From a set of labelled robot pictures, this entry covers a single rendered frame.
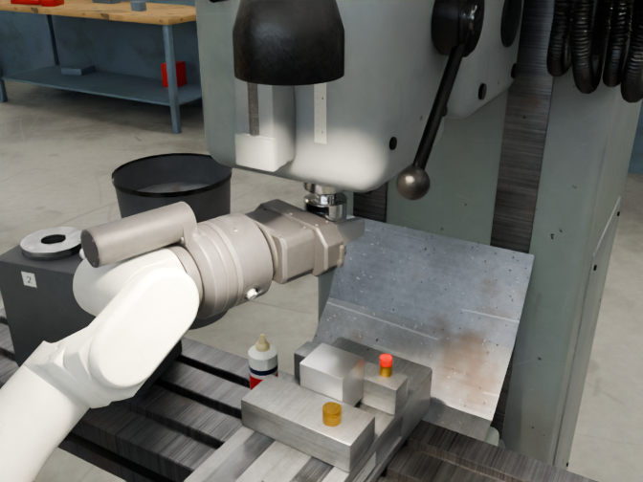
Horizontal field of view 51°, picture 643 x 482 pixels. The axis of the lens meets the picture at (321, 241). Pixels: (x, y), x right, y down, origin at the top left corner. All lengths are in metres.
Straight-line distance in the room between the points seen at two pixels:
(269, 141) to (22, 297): 0.57
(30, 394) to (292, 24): 0.35
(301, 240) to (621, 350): 2.39
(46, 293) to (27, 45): 6.95
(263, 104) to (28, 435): 0.32
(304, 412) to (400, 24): 0.44
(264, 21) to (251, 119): 0.18
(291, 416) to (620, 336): 2.37
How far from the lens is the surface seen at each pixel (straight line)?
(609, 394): 2.70
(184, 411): 1.00
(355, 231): 0.74
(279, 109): 0.59
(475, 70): 0.75
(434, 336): 1.11
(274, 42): 0.42
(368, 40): 0.57
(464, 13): 0.65
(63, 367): 0.57
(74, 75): 6.87
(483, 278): 1.09
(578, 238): 1.06
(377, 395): 0.86
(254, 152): 0.60
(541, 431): 1.25
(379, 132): 0.59
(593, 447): 2.45
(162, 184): 3.02
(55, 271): 1.00
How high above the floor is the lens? 1.54
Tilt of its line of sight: 25 degrees down
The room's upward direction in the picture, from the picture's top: straight up
